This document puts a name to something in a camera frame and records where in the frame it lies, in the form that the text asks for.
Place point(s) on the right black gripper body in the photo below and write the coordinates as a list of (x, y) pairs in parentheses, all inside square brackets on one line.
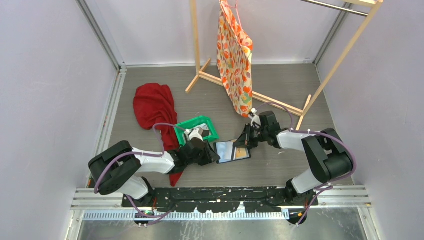
[(257, 135)]

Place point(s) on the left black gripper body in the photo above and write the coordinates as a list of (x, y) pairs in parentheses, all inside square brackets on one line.
[(200, 159)]

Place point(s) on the orange patterned credit card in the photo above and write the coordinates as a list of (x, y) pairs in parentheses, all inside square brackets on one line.
[(241, 153)]

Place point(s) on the black card holder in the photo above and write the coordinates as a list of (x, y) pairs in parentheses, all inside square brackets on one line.
[(226, 151)]

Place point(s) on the green plastic bin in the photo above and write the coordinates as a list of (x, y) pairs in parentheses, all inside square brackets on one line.
[(181, 127)]

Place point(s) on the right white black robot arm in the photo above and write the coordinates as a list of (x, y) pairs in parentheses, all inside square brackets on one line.
[(328, 158)]

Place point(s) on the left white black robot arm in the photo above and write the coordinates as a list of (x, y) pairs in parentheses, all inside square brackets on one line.
[(117, 169)]

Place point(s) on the red cloth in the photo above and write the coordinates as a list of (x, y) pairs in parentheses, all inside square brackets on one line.
[(154, 103)]

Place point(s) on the orange floral tote bag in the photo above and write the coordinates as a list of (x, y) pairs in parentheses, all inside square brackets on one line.
[(234, 59)]

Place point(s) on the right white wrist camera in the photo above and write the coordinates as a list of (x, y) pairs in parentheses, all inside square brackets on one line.
[(255, 119)]

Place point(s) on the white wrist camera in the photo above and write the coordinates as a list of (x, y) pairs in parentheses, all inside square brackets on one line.
[(255, 119), (191, 134)]

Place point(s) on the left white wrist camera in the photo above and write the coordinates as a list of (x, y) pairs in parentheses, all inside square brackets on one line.
[(191, 134)]

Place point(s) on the perforated metal rail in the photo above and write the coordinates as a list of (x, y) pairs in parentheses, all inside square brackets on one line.
[(130, 215)]

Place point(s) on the pink wire hanger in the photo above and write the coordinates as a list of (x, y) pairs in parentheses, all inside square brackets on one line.
[(236, 8)]

